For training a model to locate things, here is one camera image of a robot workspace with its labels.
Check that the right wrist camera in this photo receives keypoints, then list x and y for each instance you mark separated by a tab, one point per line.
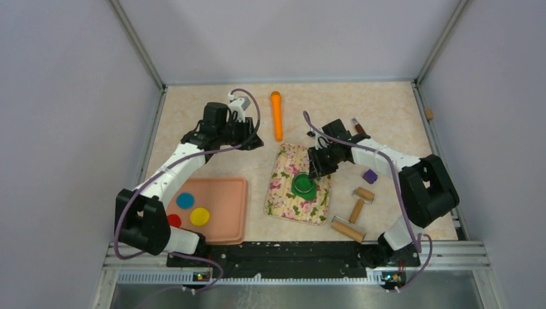
320	141

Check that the metal spatula wooden handle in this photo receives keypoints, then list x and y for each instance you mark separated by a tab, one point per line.
357	126

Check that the blue dough disc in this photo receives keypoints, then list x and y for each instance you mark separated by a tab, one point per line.
185	200

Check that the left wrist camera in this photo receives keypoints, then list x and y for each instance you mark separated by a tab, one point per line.
238	106

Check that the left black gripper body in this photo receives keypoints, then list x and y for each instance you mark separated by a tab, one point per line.
233	133

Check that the round metal cutter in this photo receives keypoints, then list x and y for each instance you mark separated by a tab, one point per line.
302	184

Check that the wooden double-ended roller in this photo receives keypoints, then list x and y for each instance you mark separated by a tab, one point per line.
347	226

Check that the red dough disc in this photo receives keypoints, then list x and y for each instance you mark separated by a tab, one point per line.
174	220

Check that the small wooden knob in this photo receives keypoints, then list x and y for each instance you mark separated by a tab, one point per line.
428	114

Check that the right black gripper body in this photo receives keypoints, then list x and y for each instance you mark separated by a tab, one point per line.
331	158

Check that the pink plastic tray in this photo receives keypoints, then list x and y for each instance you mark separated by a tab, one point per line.
226	200

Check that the orange toy microphone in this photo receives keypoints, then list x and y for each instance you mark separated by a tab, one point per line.
276	105

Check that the purple cube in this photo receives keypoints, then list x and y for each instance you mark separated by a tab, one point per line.
370	176

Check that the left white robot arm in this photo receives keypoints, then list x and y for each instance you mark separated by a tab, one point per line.
141	213

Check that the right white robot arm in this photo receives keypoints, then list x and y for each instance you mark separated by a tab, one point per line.
424	188

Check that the green dough disc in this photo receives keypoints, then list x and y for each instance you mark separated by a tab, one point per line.
307	197

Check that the yellow dough disc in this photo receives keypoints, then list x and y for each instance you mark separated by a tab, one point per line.
199	217

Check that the floral cutting board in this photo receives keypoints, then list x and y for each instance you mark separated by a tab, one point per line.
291	194

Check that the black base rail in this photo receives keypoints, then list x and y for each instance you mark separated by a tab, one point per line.
297	259

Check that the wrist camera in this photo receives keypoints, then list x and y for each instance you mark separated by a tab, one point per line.
238	106
320	141

